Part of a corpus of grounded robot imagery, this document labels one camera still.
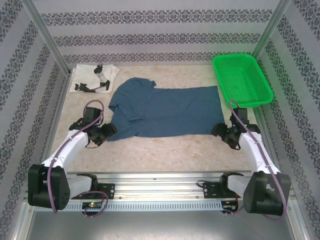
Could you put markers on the blue t-shirt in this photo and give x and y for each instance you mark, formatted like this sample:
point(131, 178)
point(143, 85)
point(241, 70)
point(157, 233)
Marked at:
point(162, 112)

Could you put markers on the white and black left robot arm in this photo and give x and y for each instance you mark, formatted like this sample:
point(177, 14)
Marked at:
point(67, 147)

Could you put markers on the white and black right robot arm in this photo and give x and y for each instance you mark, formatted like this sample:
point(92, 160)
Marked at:
point(252, 155)

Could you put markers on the green plastic basket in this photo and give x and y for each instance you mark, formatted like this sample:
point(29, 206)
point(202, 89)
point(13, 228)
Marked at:
point(240, 80)

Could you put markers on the folded white printed t-shirt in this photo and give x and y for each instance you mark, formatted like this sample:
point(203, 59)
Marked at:
point(82, 75)

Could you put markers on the grey metal shelf panel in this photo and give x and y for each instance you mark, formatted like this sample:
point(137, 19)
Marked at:
point(160, 225)

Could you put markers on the aluminium side rail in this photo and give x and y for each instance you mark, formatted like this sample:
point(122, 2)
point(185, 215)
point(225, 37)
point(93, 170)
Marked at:
point(61, 100)
point(258, 117)

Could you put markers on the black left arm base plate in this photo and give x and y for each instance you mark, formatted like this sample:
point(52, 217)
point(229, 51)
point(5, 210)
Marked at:
point(108, 190)

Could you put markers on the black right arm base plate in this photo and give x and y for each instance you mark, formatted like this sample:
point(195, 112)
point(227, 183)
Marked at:
point(211, 191)

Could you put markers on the aluminium mounting rail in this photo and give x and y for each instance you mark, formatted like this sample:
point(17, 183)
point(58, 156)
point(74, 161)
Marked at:
point(160, 187)

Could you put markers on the aluminium frame post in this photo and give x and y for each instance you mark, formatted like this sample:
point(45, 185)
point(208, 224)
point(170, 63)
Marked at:
point(48, 37)
point(276, 25)

